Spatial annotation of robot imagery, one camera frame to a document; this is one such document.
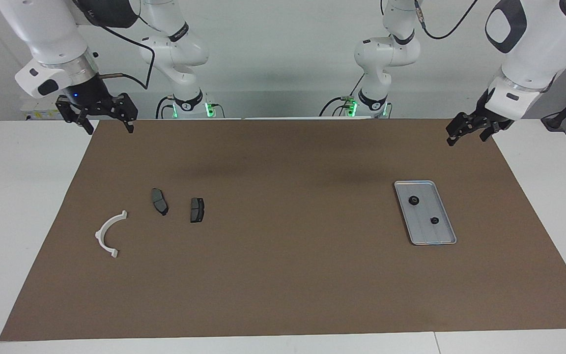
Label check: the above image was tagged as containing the silver metal tray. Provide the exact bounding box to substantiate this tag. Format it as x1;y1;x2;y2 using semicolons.
394;180;457;246

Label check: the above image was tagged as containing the white power strip box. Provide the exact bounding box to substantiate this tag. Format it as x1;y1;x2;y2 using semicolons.
22;98;62;120

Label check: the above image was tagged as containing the curved dark brake pad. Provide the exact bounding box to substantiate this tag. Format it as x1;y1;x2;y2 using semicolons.
151;188;169;216

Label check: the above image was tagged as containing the rectangular dark brake pad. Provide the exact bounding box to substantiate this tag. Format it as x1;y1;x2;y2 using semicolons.
190;197;205;224

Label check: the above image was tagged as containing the brown table mat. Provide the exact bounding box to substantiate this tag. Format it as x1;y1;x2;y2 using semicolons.
0;118;566;342

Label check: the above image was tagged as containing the black base cable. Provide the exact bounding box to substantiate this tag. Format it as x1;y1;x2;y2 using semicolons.
155;96;174;119
318;96;347;118

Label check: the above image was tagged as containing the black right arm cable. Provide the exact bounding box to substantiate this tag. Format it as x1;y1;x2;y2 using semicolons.
86;15;156;90

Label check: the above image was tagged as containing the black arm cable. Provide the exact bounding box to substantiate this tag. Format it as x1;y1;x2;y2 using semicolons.
413;0;480;40
86;15;156;90

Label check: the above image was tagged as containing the white curved plastic bracket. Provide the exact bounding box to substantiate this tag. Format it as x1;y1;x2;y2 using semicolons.
95;210;128;259

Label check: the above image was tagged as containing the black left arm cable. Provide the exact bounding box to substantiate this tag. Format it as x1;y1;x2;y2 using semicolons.
413;0;480;40

